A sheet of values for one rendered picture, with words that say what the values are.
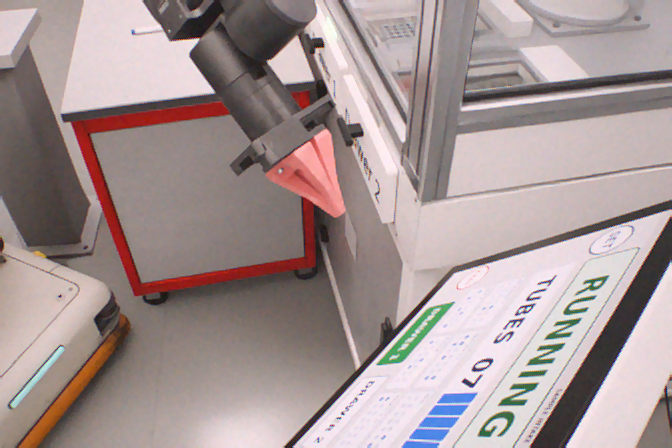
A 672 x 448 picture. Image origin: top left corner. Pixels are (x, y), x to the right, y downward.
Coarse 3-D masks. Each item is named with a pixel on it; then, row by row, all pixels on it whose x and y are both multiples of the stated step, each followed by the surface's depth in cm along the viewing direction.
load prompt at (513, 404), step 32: (608, 256) 46; (576, 288) 45; (608, 288) 42; (544, 320) 44; (576, 320) 41; (544, 352) 40; (512, 384) 39; (544, 384) 36; (480, 416) 38; (512, 416) 36
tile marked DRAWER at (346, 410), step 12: (360, 384) 56; (372, 384) 54; (348, 396) 56; (360, 396) 54; (336, 408) 55; (348, 408) 53; (360, 408) 51; (324, 420) 54; (336, 420) 52; (348, 420) 51; (312, 432) 53; (324, 432) 52; (336, 432) 50; (312, 444) 51; (324, 444) 49
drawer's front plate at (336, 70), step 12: (312, 24) 132; (324, 24) 123; (312, 36) 135; (324, 36) 120; (324, 48) 122; (336, 48) 116; (324, 60) 124; (336, 60) 112; (324, 72) 126; (336, 72) 114; (348, 72) 112; (336, 84) 116; (336, 96) 118; (336, 108) 120
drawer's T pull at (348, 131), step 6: (342, 120) 101; (342, 126) 100; (348, 126) 100; (354, 126) 100; (360, 126) 100; (342, 132) 99; (348, 132) 98; (354, 132) 99; (360, 132) 99; (348, 138) 97; (348, 144) 97
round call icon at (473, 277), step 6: (492, 264) 62; (474, 270) 64; (480, 270) 63; (486, 270) 62; (468, 276) 64; (474, 276) 63; (480, 276) 61; (462, 282) 63; (468, 282) 62; (474, 282) 61; (456, 288) 63; (462, 288) 62; (468, 288) 61
